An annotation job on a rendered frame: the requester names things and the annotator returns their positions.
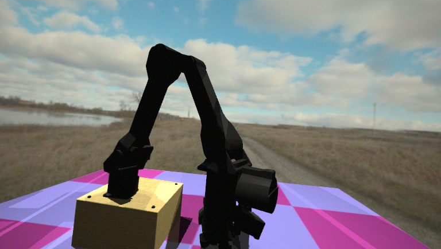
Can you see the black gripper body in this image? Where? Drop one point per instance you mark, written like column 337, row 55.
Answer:
column 217, row 224

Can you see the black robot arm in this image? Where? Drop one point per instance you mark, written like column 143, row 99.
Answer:
column 226, row 180

